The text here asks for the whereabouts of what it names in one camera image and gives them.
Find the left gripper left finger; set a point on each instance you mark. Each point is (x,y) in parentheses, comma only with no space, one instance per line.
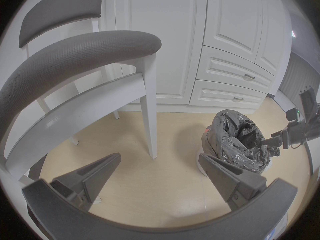
(97,176)

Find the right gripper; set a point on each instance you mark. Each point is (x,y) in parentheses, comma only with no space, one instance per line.
(296,134)

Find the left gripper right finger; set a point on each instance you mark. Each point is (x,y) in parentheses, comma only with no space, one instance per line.
(225,179)

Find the black plastic bag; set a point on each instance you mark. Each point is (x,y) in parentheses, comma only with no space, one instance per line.
(225,144)

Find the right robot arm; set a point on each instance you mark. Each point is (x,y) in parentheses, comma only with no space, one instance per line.
(308,101)

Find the white chair with grey cushions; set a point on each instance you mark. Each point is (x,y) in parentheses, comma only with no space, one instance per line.
(62,59)

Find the white wardrobe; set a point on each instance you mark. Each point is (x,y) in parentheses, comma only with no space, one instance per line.
(162,46)

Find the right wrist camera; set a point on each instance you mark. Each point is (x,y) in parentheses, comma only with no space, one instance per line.
(291,115)

